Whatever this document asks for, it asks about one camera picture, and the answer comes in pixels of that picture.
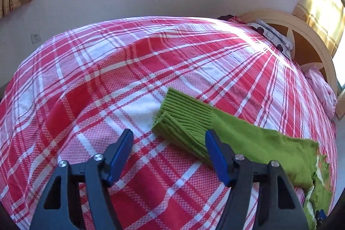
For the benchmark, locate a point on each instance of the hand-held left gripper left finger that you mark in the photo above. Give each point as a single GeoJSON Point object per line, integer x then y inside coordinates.
{"type": "Point", "coordinates": [120, 154]}

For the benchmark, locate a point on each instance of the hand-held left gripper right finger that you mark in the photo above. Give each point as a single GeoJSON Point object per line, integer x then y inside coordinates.
{"type": "Point", "coordinates": [217, 157]}

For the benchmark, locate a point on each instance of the green knit sweater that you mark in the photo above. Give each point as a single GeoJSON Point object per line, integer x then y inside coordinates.
{"type": "Point", "coordinates": [242, 138]}

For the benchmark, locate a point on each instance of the red plaid bed sheet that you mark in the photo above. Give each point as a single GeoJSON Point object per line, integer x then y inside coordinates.
{"type": "Point", "coordinates": [134, 65]}

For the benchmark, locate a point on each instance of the pink crumpled blanket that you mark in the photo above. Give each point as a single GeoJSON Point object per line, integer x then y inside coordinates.
{"type": "Point", "coordinates": [320, 87]}

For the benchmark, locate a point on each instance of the grey printed pillow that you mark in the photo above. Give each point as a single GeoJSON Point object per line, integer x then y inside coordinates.
{"type": "Point", "coordinates": [272, 36]}

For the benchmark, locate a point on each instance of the dark cloth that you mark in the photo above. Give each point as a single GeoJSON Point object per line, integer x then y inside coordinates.
{"type": "Point", "coordinates": [226, 17]}

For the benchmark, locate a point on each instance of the cream wooden headboard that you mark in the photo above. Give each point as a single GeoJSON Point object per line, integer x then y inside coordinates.
{"type": "Point", "coordinates": [297, 22]}

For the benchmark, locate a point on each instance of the white wall socket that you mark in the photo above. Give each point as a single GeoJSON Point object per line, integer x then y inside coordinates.
{"type": "Point", "coordinates": [35, 38]}

